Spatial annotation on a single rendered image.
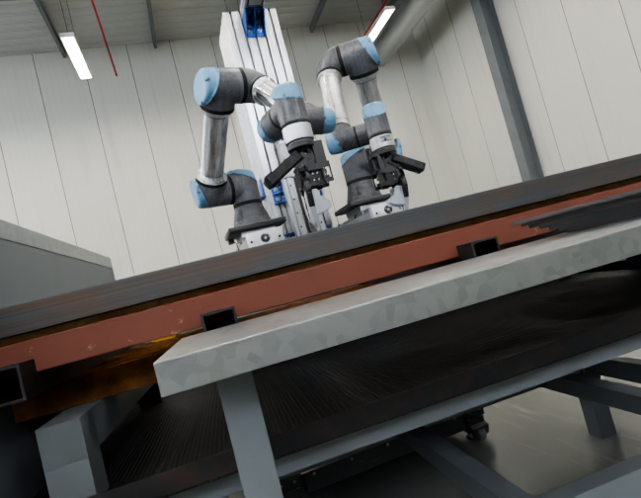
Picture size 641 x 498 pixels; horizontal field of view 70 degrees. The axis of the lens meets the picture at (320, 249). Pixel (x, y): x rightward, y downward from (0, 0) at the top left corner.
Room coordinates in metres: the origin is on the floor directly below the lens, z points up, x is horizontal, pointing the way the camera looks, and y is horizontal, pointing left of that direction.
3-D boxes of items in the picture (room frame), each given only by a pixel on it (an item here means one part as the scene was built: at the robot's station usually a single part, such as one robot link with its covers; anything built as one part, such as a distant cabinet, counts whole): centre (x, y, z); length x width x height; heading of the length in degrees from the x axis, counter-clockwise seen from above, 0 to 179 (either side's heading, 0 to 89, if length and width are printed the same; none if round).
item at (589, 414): (1.66, -0.79, 0.34); 0.06 x 0.06 x 0.68; 12
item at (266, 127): (1.24, 0.02, 1.21); 0.11 x 0.11 x 0.08; 31
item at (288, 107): (1.15, -0.02, 1.21); 0.09 x 0.08 x 0.11; 31
